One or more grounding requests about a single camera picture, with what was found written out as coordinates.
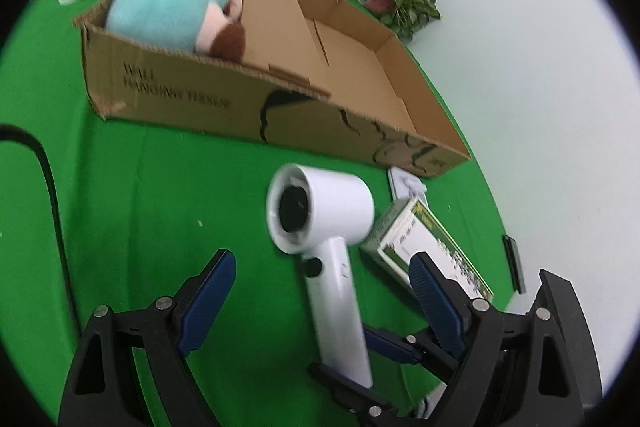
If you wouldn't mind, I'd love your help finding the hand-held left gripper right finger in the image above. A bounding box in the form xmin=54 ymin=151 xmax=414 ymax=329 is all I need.
xmin=409 ymin=252 xmax=603 ymax=427

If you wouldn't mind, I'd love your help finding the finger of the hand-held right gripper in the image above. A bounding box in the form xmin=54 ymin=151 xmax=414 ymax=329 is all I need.
xmin=362 ymin=326 xmax=460 ymax=374
xmin=307 ymin=362 xmax=431 ymax=427

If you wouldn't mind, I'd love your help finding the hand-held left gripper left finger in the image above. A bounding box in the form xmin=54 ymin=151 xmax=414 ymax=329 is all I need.
xmin=57 ymin=248 xmax=237 ymax=427

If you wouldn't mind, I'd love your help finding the green white medicine box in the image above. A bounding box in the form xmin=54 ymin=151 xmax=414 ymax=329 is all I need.
xmin=359 ymin=197 xmax=495 ymax=300

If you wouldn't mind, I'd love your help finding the white phone stand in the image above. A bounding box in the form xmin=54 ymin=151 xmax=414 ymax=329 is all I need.
xmin=387 ymin=167 xmax=430 ymax=202

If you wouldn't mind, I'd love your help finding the white hair dryer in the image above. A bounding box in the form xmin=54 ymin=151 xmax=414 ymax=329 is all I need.
xmin=266 ymin=163 xmax=376 ymax=389

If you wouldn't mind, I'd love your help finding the large cardboard box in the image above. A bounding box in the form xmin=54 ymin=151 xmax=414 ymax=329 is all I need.
xmin=74 ymin=0 xmax=472 ymax=179

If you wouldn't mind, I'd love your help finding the pink blue plush pig toy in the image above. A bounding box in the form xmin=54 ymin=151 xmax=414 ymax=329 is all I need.
xmin=105 ymin=0 xmax=247 ymax=60

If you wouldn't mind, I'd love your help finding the dark grey flat object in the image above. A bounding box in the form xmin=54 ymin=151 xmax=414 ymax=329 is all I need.
xmin=501 ymin=234 xmax=527 ymax=294

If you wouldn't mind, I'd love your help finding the black cable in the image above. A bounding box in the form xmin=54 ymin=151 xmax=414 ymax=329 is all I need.
xmin=0 ymin=124 xmax=83 ymax=338

